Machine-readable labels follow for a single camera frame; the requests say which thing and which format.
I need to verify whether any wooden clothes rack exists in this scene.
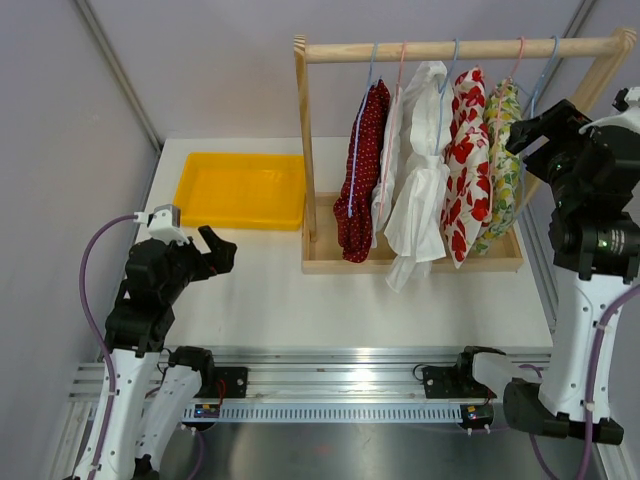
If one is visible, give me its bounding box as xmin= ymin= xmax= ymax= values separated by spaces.
xmin=294 ymin=27 xmax=637 ymax=275

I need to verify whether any white ruffled skirt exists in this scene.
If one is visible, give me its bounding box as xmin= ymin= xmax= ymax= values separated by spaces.
xmin=384 ymin=61 xmax=453 ymax=292

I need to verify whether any blue wire hanger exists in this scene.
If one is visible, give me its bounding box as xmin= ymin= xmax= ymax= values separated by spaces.
xmin=434 ymin=37 xmax=460 ymax=155
xmin=347 ymin=42 xmax=379 ymax=219
xmin=513 ymin=34 xmax=561 ymax=221

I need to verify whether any aluminium mounting rail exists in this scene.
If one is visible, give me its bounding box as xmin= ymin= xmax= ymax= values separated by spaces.
xmin=67 ymin=344 xmax=556 ymax=404

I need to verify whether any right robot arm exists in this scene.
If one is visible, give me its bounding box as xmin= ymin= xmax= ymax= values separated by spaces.
xmin=421 ymin=87 xmax=639 ymax=445

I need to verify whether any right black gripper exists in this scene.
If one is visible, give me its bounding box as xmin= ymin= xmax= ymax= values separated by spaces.
xmin=507 ymin=100 xmax=599 ymax=211

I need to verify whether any red white-dotted skirt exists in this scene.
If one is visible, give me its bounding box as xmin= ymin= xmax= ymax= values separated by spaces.
xmin=333 ymin=80 xmax=391 ymax=263

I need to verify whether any pink wire hanger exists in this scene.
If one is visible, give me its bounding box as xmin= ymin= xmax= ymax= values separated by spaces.
xmin=487 ymin=35 xmax=529 ymax=166
xmin=372 ymin=41 xmax=407 ymax=232

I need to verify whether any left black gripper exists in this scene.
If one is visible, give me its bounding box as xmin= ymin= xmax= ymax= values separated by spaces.
xmin=161 ymin=225 xmax=236 ymax=303

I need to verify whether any red poppy print skirt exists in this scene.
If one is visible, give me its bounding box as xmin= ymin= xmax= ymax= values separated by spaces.
xmin=441 ymin=66 xmax=492 ymax=267

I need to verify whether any white slotted cable duct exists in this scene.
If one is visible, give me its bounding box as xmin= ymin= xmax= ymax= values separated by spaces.
xmin=181 ymin=402 xmax=462 ymax=424

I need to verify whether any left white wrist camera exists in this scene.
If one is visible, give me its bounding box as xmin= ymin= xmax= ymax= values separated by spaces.
xmin=134 ymin=204 xmax=190 ymax=246

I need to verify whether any white plain skirt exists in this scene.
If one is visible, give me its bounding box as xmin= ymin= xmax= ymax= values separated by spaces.
xmin=371 ymin=86 xmax=404 ymax=249

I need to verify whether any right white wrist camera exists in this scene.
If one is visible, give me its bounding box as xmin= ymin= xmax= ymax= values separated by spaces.
xmin=579 ymin=86 xmax=640 ymax=134

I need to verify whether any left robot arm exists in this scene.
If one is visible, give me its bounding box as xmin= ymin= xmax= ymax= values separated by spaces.
xmin=71 ymin=226 xmax=248 ymax=479

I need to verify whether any yellow plastic tray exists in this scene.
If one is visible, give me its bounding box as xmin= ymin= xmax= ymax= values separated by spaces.
xmin=173 ymin=152 xmax=306 ymax=231

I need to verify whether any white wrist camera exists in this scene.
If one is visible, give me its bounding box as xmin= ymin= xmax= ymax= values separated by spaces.
xmin=134 ymin=204 xmax=190 ymax=246
xmin=579 ymin=86 xmax=640 ymax=134

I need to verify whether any lemon print skirt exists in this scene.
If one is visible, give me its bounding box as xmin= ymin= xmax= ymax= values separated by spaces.
xmin=472 ymin=77 xmax=522 ymax=256

